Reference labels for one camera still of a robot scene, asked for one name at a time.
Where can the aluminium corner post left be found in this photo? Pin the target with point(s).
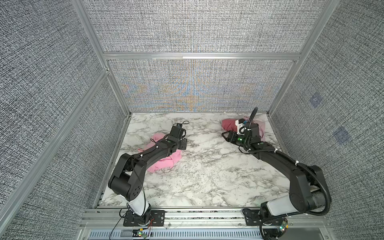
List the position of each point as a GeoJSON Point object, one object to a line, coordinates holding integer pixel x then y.
{"type": "Point", "coordinates": [89, 29]}

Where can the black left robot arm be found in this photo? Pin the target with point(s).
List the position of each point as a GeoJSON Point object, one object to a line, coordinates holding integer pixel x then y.
{"type": "Point", "coordinates": [127, 178]}

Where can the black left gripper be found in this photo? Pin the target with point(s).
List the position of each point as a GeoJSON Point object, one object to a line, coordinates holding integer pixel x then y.
{"type": "Point", "coordinates": [184, 144]}

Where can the aluminium corner post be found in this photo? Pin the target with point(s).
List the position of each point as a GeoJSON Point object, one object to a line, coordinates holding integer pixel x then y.
{"type": "Point", "coordinates": [89, 29]}
{"type": "Point", "coordinates": [310, 42]}

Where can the aluminium corner post right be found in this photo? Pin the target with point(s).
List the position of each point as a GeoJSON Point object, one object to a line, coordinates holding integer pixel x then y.
{"type": "Point", "coordinates": [310, 42]}

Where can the aluminium horizontal back bar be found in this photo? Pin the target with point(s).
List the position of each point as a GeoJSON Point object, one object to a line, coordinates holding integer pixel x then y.
{"type": "Point", "coordinates": [201, 56]}

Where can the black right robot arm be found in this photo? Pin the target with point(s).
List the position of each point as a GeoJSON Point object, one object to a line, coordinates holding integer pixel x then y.
{"type": "Point", "coordinates": [308, 190]}

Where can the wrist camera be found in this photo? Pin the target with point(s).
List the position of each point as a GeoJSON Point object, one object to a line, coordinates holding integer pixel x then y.
{"type": "Point", "coordinates": [181, 124]}
{"type": "Point", "coordinates": [240, 124]}

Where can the dark pink cloth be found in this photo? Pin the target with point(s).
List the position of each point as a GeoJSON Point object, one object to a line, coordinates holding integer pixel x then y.
{"type": "Point", "coordinates": [229, 125]}

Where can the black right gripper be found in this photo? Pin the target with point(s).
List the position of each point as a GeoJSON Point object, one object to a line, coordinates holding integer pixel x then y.
{"type": "Point", "coordinates": [231, 136]}

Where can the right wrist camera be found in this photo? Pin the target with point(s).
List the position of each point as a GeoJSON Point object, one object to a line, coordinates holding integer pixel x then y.
{"type": "Point", "coordinates": [240, 124]}

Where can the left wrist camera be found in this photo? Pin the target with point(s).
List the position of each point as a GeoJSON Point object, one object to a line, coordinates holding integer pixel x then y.
{"type": "Point", "coordinates": [181, 124]}

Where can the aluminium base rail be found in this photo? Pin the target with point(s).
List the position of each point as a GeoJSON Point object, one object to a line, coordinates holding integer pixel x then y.
{"type": "Point", "coordinates": [176, 224]}

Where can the aluminium left wall bar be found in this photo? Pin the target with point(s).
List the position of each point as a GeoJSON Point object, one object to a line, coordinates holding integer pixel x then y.
{"type": "Point", "coordinates": [32, 131]}

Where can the pale pink cloth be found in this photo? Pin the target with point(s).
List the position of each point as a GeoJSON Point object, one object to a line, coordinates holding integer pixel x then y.
{"type": "Point", "coordinates": [261, 127]}

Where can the light pink cloth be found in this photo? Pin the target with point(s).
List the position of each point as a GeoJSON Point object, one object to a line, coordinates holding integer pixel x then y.
{"type": "Point", "coordinates": [167, 162]}

